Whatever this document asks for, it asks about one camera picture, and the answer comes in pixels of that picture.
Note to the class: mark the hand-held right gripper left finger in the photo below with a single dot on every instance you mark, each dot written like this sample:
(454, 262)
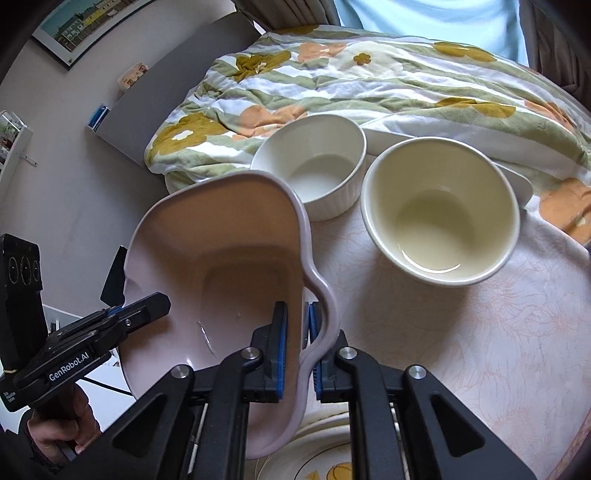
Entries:
(280, 350)

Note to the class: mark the framed houses picture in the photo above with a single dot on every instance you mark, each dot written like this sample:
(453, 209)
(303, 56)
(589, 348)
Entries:
(87, 27)

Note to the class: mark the small cartoon box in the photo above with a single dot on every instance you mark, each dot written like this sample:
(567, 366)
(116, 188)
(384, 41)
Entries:
(134, 76)

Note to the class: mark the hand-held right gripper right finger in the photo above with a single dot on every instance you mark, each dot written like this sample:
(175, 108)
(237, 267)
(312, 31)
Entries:
(314, 350)

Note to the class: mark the light blue cloth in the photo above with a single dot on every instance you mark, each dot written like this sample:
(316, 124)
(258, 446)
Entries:
(429, 23)

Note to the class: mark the pink irregular bowl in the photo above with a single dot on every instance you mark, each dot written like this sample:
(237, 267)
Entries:
(217, 277)

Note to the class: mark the small blue packet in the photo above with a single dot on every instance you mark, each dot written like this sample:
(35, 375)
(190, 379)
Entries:
(98, 117)

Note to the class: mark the brown curtain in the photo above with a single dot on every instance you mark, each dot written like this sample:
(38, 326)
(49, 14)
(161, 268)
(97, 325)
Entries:
(286, 14)
(558, 41)

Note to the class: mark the person's left hand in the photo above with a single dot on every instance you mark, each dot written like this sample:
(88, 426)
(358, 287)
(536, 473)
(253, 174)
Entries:
(83, 420)

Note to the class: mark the floral green striped blanket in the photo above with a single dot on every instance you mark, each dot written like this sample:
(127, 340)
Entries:
(369, 78)

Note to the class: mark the yellow bear print plate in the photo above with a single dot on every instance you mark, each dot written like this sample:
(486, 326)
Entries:
(323, 415)

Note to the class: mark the white ribbed bowl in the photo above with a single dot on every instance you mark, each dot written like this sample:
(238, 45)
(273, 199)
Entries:
(314, 157)

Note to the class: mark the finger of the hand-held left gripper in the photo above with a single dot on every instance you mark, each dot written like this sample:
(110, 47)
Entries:
(147, 308)
(116, 281)

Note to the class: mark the cream round bowl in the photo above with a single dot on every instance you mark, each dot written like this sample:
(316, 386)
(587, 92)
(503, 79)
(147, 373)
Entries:
(438, 207)

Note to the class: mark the grey headboard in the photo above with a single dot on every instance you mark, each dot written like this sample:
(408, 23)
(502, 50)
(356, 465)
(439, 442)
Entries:
(184, 78)

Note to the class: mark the white wall shelf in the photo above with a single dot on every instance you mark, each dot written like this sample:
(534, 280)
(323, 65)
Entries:
(14, 138)

